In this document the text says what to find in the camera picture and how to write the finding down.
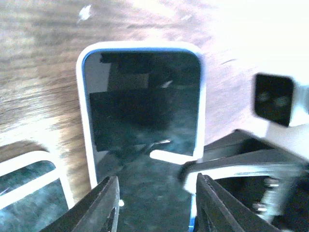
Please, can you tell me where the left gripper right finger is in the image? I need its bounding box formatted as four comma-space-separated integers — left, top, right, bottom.
196, 173, 279, 232

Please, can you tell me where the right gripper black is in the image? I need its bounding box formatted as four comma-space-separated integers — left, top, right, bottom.
178, 129, 309, 232

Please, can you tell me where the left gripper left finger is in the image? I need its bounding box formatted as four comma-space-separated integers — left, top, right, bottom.
42, 175, 120, 232

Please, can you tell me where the black phone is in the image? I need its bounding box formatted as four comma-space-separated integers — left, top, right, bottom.
0, 165, 69, 232

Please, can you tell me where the blue phone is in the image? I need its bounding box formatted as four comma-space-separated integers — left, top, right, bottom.
83, 49, 200, 232

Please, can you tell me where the beige phone case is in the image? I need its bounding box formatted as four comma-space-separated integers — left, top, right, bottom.
0, 151, 74, 209
76, 41, 206, 188

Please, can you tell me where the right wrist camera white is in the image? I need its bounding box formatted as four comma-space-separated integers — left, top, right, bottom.
253, 72, 309, 156

